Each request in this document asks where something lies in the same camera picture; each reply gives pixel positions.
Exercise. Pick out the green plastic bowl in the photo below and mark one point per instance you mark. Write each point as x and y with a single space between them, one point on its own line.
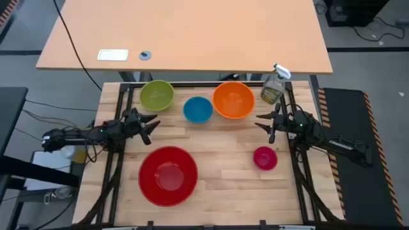
156 95

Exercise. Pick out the large red plastic bowl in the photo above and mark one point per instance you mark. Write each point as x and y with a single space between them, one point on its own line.
168 176

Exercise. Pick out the orange plastic bowl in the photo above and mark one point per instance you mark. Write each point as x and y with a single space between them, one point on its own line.
234 100

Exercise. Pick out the clear cleaner spray bottle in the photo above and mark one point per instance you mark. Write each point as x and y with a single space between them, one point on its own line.
272 91

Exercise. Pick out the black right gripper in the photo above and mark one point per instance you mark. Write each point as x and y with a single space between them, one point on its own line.
280 123

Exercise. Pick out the tan wooden desk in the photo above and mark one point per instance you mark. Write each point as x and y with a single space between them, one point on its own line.
198 32

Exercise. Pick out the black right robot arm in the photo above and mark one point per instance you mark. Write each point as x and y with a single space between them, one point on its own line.
319 134

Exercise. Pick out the small red plastic bowl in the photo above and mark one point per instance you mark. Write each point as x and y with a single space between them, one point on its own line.
265 158

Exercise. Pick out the black aluminium table frame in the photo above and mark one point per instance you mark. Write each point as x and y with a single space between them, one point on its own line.
191 85

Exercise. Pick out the blue plastic bowl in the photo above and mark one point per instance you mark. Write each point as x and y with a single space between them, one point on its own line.
198 110

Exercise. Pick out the yellowish plastic bottle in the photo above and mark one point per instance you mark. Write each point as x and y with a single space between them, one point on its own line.
75 153

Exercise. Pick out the black equipment box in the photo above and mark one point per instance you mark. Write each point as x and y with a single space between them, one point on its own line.
354 11

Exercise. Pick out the black side table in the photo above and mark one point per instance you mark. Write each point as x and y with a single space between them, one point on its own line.
9 111

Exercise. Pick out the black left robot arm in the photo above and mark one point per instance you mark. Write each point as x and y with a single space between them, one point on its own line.
73 136

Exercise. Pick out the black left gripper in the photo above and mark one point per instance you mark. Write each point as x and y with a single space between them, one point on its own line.
134 121

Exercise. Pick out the black hazard-striped floor mat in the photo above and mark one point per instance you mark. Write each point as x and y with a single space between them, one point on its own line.
361 179

